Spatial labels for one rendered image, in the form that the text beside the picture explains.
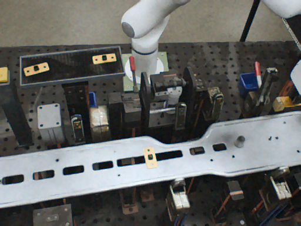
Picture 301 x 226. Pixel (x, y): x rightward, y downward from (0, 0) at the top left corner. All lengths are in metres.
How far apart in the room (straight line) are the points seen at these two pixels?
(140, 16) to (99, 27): 1.80
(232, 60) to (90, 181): 1.14
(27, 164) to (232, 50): 1.31
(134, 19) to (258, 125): 0.63
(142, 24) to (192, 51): 0.70
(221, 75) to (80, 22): 1.62
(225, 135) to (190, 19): 2.05
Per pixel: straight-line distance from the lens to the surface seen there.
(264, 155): 1.43
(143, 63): 1.68
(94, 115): 1.33
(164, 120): 1.46
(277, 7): 1.06
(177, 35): 3.19
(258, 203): 1.49
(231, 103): 1.90
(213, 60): 2.08
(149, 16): 1.41
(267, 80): 1.41
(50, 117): 1.31
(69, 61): 1.39
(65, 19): 3.31
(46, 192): 1.30
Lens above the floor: 2.18
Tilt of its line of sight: 55 degrees down
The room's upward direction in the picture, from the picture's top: 7 degrees clockwise
